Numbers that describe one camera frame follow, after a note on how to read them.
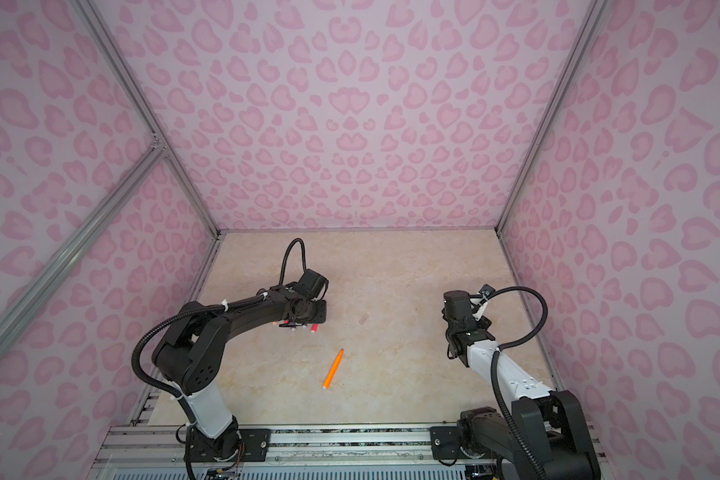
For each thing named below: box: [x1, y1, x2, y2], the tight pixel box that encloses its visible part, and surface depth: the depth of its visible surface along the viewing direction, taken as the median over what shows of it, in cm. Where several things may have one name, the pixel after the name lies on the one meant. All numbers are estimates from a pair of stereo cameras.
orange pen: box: [322, 348, 345, 389], surface depth 87 cm
